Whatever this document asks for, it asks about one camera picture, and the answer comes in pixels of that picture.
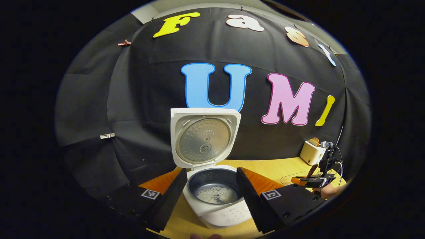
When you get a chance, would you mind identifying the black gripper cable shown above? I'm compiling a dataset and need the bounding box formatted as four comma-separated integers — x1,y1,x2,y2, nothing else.
334,145,344,186

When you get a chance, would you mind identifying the white chopstick holder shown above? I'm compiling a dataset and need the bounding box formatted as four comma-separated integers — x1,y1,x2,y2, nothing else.
299,140,327,166

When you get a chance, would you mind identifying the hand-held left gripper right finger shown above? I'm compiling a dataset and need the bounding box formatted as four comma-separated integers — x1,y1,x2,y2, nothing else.
236,167,332,234

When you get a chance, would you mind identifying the black backdrop cloth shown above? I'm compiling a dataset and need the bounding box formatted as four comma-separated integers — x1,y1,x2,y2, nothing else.
55,7,372,199

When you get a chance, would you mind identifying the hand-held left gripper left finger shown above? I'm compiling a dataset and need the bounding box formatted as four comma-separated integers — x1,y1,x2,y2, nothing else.
106,167,188,233

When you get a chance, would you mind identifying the white rice cooker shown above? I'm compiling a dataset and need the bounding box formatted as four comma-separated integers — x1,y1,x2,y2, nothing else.
170,107,254,229

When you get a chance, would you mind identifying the white rice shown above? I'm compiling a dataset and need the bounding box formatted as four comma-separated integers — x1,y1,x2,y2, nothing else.
196,187,238,204

